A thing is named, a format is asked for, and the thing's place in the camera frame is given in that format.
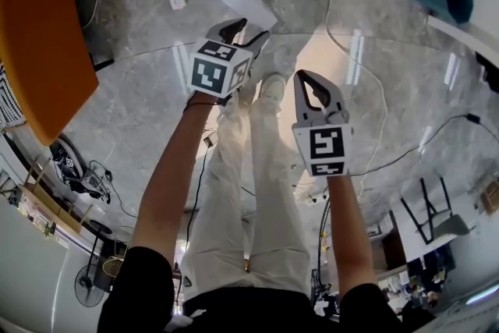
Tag white extension socket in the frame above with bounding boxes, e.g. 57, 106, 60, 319
303, 193, 329, 206

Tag person's left forearm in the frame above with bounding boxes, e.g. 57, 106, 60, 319
132, 90, 220, 278

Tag black oval device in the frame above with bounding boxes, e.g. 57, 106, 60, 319
49, 133, 86, 189

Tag black wristband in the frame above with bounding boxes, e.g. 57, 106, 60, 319
182, 99, 220, 111

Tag person's right white shoe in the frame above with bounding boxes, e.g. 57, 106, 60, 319
256, 72, 288, 111

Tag wooden rack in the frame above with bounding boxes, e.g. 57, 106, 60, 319
17, 155, 97, 245

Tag orange sofa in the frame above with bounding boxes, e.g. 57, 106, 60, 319
0, 0, 100, 147

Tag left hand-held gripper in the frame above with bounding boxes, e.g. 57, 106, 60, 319
189, 18, 271, 106

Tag black standing fan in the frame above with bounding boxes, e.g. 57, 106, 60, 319
73, 220, 114, 308

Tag tangle of black cables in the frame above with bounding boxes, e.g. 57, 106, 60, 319
76, 158, 128, 210

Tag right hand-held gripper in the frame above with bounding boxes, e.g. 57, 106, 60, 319
291, 69, 355, 178

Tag person's cream trousers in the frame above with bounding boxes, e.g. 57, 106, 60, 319
180, 91, 313, 304

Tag black white striped blanket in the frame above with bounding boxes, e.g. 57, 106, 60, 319
0, 60, 29, 132

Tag person's black t-shirt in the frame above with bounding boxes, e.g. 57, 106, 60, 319
98, 244, 434, 333

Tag yellow racket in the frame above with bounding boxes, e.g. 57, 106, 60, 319
101, 255, 126, 277

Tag black power cable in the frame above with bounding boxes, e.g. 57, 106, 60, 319
350, 112, 499, 177

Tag person's right forearm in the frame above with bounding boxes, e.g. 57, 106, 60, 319
325, 172, 379, 296

